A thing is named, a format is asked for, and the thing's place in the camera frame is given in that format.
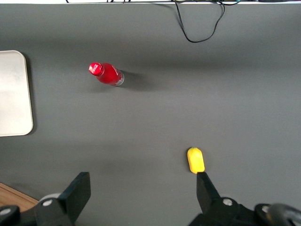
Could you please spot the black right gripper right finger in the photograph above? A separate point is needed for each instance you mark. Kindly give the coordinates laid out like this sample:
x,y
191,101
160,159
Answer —
x,y
208,197

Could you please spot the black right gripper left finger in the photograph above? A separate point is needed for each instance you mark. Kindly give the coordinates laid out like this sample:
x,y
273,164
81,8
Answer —
x,y
75,195

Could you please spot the beige rectangular tray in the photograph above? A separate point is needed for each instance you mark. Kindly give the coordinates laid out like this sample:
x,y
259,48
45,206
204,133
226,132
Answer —
x,y
14,94

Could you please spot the yellow lemon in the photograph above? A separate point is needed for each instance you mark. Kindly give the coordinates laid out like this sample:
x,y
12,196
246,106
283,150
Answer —
x,y
196,160

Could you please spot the oak wooden drawer cabinet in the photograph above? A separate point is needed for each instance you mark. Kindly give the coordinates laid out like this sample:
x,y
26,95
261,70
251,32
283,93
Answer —
x,y
11,197

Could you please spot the dark gray table mat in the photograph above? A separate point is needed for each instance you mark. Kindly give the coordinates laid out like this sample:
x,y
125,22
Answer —
x,y
150,122

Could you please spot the red cola bottle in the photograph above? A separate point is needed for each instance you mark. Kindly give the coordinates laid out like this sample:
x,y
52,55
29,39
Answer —
x,y
107,73

